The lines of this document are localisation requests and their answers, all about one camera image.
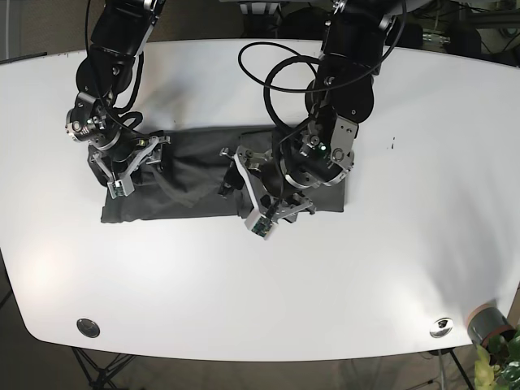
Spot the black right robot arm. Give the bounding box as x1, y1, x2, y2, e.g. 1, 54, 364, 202
66, 1, 170, 198

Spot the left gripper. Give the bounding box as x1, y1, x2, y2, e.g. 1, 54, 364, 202
219, 118, 358, 240

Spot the grey plant pot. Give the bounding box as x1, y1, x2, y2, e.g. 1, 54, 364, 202
466, 304, 516, 349

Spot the right metal table grommet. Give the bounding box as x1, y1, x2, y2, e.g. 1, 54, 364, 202
429, 318, 453, 339

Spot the metal table grommet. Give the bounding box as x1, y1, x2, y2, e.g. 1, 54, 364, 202
76, 318, 101, 338
429, 318, 453, 339

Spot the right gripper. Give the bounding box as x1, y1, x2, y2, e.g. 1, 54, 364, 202
66, 93, 171, 197

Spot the green potted plant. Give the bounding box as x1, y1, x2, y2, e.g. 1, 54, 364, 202
474, 330, 519, 390

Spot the dark grey T-shirt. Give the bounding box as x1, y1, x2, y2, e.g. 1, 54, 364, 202
101, 128, 345, 223

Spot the left metal table grommet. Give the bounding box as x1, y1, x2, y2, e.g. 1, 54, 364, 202
76, 318, 101, 338

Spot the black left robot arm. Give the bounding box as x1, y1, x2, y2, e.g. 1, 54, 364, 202
219, 1, 408, 239

